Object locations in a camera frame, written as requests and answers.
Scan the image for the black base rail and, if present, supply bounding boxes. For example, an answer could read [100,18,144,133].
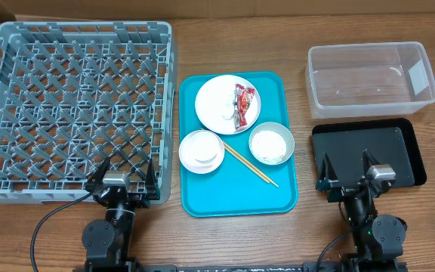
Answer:
[73,261,409,272]

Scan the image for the white rice pile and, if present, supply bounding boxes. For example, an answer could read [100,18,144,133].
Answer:
[251,130,286,165]

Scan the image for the white cup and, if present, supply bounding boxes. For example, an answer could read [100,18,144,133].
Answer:
[189,131,220,165]

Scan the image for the black tray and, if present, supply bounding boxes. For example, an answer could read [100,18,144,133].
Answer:
[311,118,427,188]

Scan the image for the pink small bowl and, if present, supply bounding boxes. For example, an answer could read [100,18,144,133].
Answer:
[179,130,224,174]

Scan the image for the clear plastic bin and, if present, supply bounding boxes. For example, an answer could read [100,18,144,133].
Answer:
[305,42,435,119]

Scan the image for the large white plate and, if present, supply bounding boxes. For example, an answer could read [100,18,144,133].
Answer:
[195,75,261,135]

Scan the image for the white tissue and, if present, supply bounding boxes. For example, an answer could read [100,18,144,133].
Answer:
[222,91,236,120]

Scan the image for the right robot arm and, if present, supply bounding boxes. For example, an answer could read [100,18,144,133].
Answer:
[315,150,408,272]

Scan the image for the red snack wrapper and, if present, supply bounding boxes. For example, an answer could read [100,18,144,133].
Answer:
[233,84,256,130]

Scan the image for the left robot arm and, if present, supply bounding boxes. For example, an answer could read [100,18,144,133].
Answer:
[82,158,160,272]

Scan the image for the grey dishwasher rack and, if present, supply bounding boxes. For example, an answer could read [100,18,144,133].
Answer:
[0,21,177,204]

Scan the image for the teal serving tray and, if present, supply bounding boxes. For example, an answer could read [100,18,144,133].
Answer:
[180,72,298,218]

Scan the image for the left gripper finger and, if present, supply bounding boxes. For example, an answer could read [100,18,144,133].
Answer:
[85,157,110,191]
[145,159,160,200]

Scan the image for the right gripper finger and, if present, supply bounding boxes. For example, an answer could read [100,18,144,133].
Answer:
[362,149,380,178]
[316,153,338,190]

